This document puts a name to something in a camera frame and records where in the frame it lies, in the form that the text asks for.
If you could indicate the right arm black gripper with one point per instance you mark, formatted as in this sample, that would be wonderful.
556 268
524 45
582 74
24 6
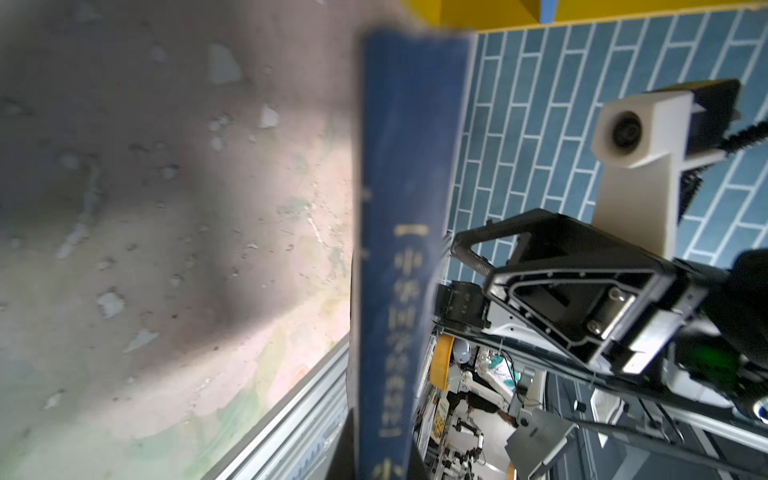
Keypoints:
613 307

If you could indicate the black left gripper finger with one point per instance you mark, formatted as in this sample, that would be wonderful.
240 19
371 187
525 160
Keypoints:
342 465

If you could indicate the blue book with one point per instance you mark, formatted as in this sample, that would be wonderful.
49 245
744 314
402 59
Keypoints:
412 99

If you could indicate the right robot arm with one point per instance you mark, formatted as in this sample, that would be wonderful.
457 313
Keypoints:
734 411

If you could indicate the yellow wooden bookshelf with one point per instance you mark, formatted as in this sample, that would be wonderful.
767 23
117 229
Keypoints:
498 15

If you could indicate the floral table mat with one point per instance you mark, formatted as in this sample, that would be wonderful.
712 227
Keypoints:
176 223

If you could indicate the aluminium front rail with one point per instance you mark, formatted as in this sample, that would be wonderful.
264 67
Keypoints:
298 437

